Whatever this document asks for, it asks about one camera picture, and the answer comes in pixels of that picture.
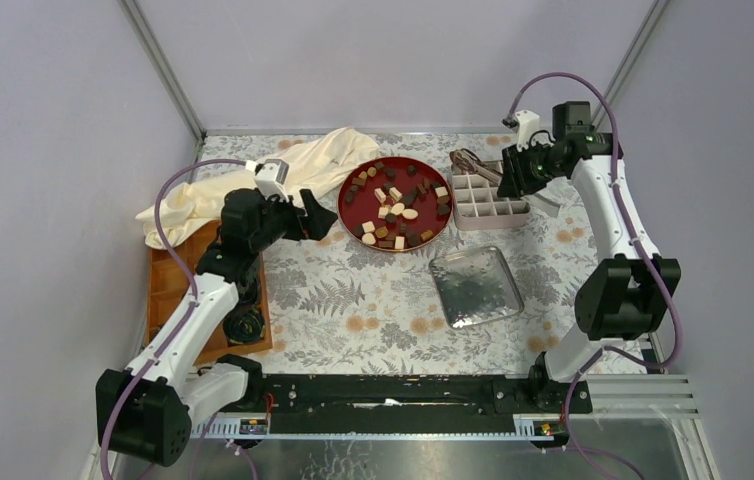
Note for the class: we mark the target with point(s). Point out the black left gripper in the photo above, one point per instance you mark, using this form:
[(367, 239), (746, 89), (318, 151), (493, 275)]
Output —
[(314, 226)]

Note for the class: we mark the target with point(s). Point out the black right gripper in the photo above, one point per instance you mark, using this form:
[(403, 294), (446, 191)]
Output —
[(514, 183)]

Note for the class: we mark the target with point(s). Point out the silver metal tongs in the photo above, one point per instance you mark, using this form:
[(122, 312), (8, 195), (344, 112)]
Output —
[(468, 162)]

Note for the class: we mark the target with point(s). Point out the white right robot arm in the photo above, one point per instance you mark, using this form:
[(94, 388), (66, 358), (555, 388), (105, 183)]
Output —
[(629, 292)]

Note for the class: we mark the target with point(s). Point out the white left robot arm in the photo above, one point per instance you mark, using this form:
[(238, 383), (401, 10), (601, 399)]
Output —
[(148, 409)]

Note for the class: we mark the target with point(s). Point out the pink tin with white dividers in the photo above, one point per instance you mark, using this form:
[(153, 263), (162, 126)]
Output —
[(477, 206)]

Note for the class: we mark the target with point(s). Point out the cream cloth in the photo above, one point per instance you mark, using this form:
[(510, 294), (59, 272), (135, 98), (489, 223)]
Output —
[(320, 165)]

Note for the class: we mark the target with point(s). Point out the red round tray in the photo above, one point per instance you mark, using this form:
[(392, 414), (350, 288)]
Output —
[(395, 204)]

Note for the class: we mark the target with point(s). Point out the floral table mat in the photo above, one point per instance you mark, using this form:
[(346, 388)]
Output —
[(337, 306)]

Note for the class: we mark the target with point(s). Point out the silver tin lid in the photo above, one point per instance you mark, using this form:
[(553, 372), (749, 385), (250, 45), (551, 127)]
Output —
[(475, 287)]

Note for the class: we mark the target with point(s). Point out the black paper cup liners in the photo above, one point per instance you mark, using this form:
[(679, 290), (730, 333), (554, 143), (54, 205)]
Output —
[(245, 323)]

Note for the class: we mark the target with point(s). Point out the wooden compartment tray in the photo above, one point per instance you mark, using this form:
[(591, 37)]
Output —
[(167, 284)]

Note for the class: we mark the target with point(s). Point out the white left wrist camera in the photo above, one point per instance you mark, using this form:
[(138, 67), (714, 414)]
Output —
[(269, 177)]

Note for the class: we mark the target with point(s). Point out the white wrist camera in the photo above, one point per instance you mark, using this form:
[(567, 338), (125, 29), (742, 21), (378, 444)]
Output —
[(523, 123), (269, 177)]

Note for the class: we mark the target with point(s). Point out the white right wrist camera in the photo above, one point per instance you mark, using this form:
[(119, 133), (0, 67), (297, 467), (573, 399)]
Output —
[(523, 123)]

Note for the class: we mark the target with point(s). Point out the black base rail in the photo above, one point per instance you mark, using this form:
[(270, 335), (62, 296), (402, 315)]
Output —
[(406, 404)]

